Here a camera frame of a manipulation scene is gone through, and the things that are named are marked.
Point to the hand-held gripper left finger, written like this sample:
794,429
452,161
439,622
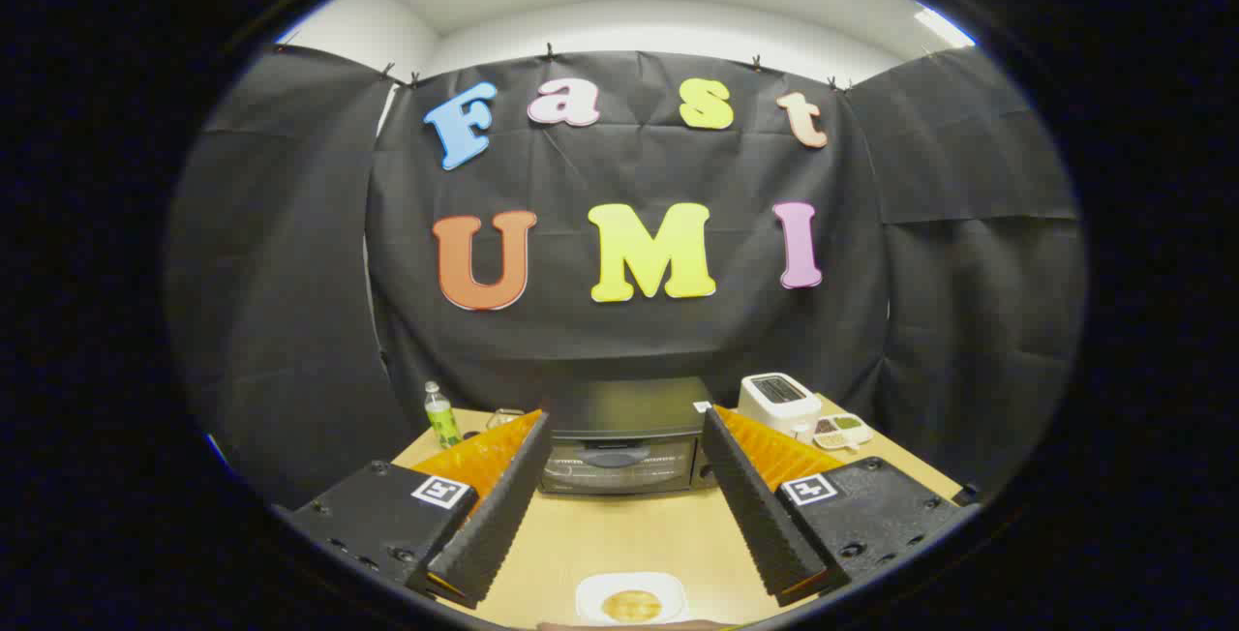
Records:
503,505

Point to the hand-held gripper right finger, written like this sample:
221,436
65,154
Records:
755,505

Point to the black toaster oven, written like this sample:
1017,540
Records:
619,408

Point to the golden bread bun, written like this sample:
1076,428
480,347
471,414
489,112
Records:
631,606

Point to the white pop-up toaster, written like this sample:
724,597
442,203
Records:
774,408

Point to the small clear glass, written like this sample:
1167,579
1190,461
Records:
503,416

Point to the green label drink bottle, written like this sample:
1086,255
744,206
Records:
442,423

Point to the white divided snack dish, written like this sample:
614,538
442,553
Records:
840,430

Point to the white square plate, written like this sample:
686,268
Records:
588,597

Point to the small ceiling light panel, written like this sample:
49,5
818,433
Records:
944,28

